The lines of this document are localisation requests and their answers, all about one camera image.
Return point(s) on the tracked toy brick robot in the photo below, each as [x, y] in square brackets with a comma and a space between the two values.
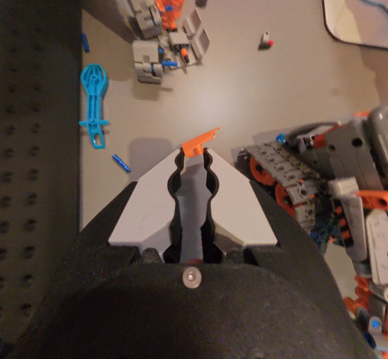
[333, 168]

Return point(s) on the grey orange brick assembly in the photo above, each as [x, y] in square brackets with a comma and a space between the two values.
[148, 16]

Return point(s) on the black round brick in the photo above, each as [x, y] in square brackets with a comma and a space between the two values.
[201, 0]

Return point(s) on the blue translucent round brick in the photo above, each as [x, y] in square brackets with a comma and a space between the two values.
[281, 138]

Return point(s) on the orange panel brick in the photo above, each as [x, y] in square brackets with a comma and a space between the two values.
[197, 145]

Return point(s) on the light blue brick separator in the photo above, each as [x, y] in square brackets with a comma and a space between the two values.
[94, 80]

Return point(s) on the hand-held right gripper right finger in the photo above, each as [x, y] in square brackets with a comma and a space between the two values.
[242, 210]

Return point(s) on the white tablet stand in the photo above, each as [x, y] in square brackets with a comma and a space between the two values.
[357, 16]

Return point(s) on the small grey red-pinned brick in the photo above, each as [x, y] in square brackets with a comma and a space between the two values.
[265, 42]

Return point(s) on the grey hinged brick piece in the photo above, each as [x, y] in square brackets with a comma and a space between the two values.
[145, 56]

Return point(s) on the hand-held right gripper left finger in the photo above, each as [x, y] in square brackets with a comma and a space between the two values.
[142, 210]

